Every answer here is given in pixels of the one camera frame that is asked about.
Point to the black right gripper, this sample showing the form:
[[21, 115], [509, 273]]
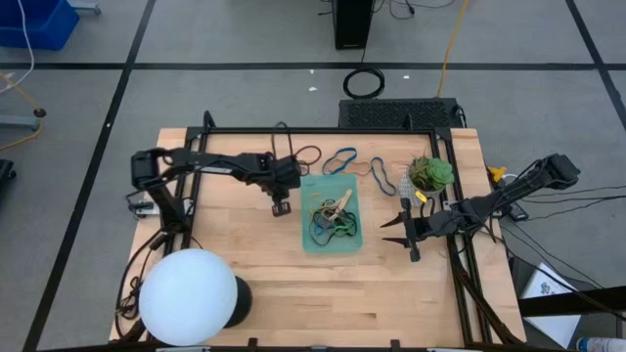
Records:
[[430, 225]]

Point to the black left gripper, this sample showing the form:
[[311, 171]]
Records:
[[283, 173]]

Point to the thin dark rubber band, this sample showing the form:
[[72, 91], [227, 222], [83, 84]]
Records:
[[323, 210], [320, 154]]

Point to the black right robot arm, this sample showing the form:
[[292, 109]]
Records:
[[508, 195]]

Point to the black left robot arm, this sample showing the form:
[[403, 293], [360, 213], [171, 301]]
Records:
[[220, 163]]

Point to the teal translucent plastic bin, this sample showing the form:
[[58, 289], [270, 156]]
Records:
[[318, 186]]

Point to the succulent in white patterned pot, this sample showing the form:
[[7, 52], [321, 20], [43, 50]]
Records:
[[430, 173]]

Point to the black table clamp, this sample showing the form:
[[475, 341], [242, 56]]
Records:
[[252, 343], [395, 344]]

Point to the yellow plastic clip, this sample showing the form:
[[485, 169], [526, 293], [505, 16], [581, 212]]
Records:
[[498, 172]]

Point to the black mesh computer case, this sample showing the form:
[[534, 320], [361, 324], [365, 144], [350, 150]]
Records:
[[391, 113]]

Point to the black power brick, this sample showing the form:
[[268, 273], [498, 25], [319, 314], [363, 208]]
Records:
[[518, 212]]

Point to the white globe table lamp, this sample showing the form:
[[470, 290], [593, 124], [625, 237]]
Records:
[[188, 293]]

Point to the black computer tower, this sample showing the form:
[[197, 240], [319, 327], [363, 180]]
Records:
[[352, 24]]

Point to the white paper sheet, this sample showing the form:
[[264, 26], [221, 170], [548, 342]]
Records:
[[550, 332]]

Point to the black metal beam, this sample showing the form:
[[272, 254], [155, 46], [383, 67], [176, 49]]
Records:
[[587, 298]]

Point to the white spray can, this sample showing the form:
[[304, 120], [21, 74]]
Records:
[[601, 345]]

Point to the grey metal stand foot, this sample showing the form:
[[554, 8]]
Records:
[[19, 122]]

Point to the black floor object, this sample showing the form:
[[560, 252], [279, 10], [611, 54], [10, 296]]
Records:
[[5, 176]]

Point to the blue storage tote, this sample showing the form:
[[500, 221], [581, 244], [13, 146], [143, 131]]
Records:
[[34, 22]]

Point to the black aluminium table frame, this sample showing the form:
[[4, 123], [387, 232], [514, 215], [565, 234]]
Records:
[[313, 130]]

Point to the grey metal bracket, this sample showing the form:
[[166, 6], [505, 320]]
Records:
[[144, 209]]

